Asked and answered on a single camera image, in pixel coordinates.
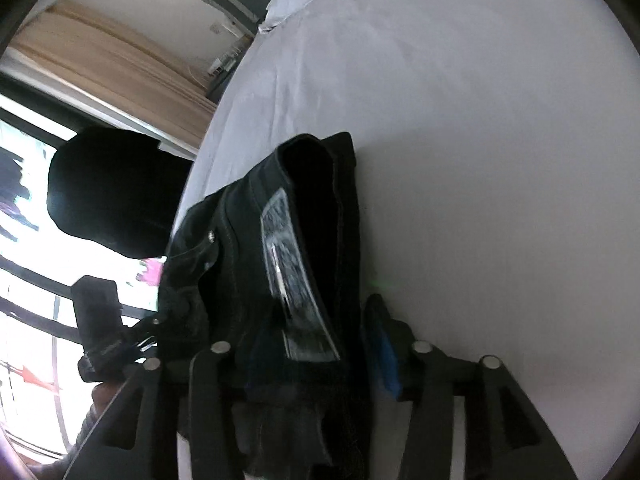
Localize black denim pants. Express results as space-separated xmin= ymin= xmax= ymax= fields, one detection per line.
xmin=158 ymin=132 xmax=372 ymax=479

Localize person's left hand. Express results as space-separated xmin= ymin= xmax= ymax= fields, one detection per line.
xmin=91 ymin=382 xmax=124 ymax=420

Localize black hanging coat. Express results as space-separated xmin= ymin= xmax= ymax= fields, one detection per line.
xmin=47 ymin=126 xmax=192 ymax=259

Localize white bed sheet mattress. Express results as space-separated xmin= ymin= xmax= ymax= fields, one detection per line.
xmin=182 ymin=0 xmax=639 ymax=479

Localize dark grey nightstand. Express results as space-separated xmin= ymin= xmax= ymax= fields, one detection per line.
xmin=205 ymin=35 xmax=254 ymax=104

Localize beige curtain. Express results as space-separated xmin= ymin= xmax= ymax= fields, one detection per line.
xmin=9 ymin=0 xmax=216 ymax=148

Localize white power strip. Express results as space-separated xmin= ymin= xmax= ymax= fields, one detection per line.
xmin=207 ymin=56 xmax=236 ymax=77

